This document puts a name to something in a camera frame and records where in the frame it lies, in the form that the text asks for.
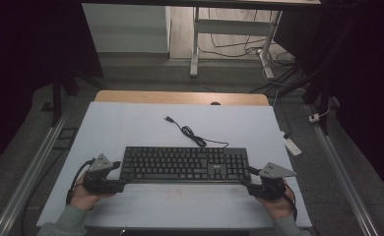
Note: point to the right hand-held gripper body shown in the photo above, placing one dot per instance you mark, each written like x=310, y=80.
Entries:
x=270, y=187

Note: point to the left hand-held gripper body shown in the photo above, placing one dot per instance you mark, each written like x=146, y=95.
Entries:
x=98, y=177

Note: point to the black computer keyboard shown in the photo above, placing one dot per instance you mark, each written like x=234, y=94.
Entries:
x=180, y=164

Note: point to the person's right hand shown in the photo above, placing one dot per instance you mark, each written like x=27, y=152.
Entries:
x=280, y=208

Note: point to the person's left hand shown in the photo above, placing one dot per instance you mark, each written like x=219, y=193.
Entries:
x=83, y=200

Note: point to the white board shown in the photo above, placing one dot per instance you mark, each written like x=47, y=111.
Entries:
x=131, y=128

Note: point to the white power strip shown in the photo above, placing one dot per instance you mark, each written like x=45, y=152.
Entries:
x=291, y=146

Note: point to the small white adapter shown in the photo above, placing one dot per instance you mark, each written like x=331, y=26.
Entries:
x=313, y=118

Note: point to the black metal stand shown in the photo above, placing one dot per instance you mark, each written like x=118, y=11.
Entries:
x=321, y=82
x=57, y=95

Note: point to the white cabinet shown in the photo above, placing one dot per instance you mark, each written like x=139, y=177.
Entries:
x=127, y=29

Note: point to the aluminium rail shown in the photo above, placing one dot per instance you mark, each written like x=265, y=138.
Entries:
x=341, y=173
x=32, y=170

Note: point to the white desk frame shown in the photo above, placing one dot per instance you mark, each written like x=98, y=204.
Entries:
x=195, y=42

